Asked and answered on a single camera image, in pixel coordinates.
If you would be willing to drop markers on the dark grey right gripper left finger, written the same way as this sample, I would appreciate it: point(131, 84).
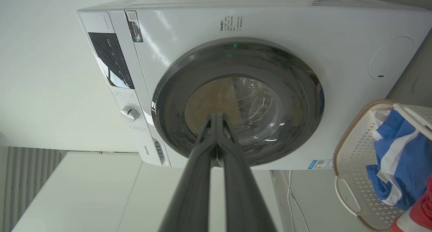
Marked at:
point(192, 195)

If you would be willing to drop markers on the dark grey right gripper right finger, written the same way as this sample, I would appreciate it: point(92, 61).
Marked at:
point(241, 195)

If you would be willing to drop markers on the white control dial knob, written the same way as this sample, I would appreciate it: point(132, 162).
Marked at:
point(129, 113)

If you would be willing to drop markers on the round dark washing machine door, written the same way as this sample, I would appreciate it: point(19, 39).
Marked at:
point(287, 90)

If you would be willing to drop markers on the white front-load washing machine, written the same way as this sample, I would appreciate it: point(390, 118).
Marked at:
point(276, 29)

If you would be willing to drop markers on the white cabinet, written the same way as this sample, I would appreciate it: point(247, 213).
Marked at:
point(87, 195)

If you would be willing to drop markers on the white perforated laundry basket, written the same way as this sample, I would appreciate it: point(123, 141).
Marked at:
point(357, 151)

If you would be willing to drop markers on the blue and white garment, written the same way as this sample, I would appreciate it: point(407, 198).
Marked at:
point(401, 157)

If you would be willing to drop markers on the white ribbed radiator panel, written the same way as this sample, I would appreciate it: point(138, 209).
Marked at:
point(23, 178)

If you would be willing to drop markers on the red garment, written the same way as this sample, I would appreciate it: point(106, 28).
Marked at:
point(416, 213)

